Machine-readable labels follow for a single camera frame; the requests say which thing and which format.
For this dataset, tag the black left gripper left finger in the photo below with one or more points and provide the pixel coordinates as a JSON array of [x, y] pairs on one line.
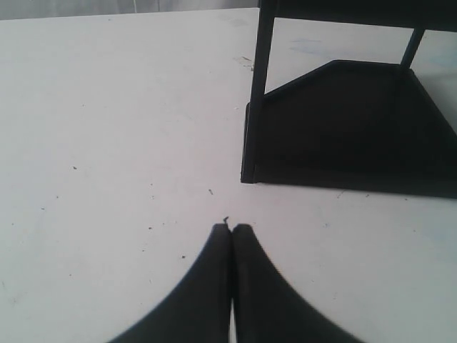
[[198, 309]]

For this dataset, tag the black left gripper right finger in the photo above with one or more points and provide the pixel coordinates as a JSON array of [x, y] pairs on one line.
[[266, 307]]

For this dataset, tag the black metal shelf rack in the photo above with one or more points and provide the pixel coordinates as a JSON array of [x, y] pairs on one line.
[[358, 125]]

